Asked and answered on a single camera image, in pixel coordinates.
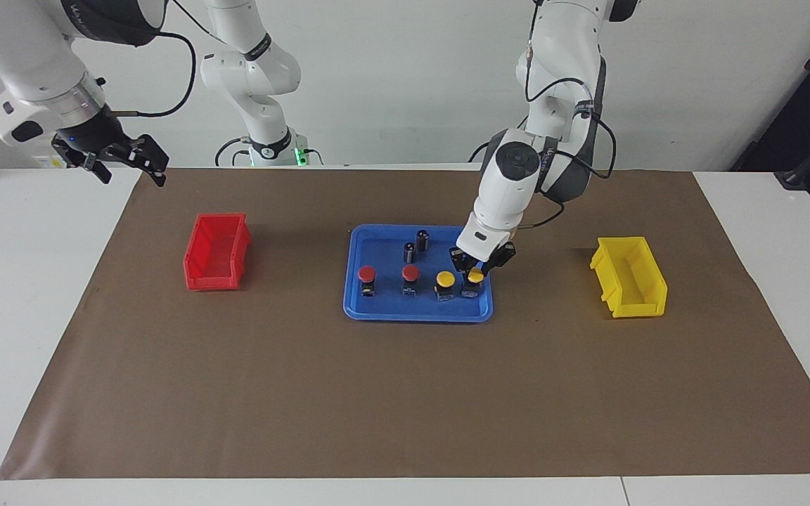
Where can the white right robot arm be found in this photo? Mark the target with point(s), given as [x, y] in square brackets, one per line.
[25, 56]

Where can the brown paper table mat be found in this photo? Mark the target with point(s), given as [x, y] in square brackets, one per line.
[405, 393]

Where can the red plastic parts bin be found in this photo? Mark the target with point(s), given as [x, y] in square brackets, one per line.
[211, 270]

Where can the yellow plastic parts bin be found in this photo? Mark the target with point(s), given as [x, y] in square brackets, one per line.
[647, 288]

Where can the white wall power strip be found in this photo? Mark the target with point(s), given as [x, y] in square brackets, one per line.
[43, 162]

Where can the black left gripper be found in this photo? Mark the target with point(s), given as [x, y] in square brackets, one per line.
[484, 261]

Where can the yellow push button switch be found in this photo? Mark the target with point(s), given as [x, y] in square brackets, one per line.
[475, 276]
[445, 279]

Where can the red push button switch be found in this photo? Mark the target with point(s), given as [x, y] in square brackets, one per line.
[410, 273]
[367, 273]

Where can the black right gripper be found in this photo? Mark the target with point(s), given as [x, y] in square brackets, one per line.
[95, 140]

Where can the black cylindrical capacitor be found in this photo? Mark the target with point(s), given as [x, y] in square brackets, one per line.
[410, 253]
[422, 240]

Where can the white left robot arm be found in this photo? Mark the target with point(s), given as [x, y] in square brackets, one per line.
[507, 190]

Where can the blue plastic tray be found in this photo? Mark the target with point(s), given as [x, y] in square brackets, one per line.
[384, 306]

